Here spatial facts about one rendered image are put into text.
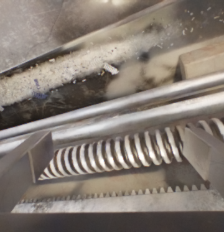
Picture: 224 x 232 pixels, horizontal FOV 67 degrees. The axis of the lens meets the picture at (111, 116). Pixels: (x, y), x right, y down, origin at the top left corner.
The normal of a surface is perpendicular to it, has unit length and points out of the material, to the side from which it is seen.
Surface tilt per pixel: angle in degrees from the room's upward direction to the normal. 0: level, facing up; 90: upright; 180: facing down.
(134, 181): 90
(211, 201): 90
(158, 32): 0
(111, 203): 90
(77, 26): 0
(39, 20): 0
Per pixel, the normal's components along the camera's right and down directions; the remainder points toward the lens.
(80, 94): -0.11, 0.62
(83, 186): -0.37, -0.75
